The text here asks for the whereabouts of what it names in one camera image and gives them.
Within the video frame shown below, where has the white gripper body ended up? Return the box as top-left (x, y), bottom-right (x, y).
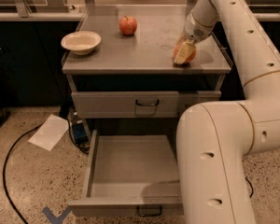
top-left (183, 12), bottom-right (215, 43)

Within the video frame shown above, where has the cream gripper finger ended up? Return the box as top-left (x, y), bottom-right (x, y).
top-left (175, 35), bottom-right (187, 46)
top-left (173, 40), bottom-right (197, 65)

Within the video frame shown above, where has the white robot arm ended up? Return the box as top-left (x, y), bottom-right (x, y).
top-left (176, 0), bottom-right (280, 224)

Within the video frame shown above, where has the closed upper grey drawer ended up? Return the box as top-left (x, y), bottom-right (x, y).
top-left (72, 91), bottom-right (221, 119)

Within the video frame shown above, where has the grey metal drawer cabinet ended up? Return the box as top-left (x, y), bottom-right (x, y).
top-left (63, 6), bottom-right (231, 135)

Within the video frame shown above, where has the open grey drawer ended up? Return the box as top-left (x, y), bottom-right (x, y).
top-left (68, 131), bottom-right (183, 217)

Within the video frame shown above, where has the red apple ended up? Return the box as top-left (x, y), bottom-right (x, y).
top-left (119, 16), bottom-right (137, 35)

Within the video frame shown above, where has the white ceramic bowl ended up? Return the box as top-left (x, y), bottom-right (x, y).
top-left (61, 31), bottom-right (101, 55)

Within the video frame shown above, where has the blue power box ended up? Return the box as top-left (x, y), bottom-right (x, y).
top-left (72, 123), bottom-right (88, 143)

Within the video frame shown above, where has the white paper sheet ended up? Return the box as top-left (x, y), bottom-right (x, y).
top-left (28, 114), bottom-right (68, 151)

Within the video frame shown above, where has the blue tape floor mark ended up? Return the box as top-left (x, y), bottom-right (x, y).
top-left (42, 207), bottom-right (71, 224)

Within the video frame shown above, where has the black cable on right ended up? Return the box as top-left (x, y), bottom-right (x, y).
top-left (245, 176), bottom-right (255, 199)

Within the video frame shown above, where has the black cable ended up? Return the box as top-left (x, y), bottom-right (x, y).
top-left (2, 123), bottom-right (43, 224)
top-left (245, 176), bottom-right (255, 199)

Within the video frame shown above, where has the black cable on left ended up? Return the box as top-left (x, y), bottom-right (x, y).
top-left (2, 123), bottom-right (43, 224)

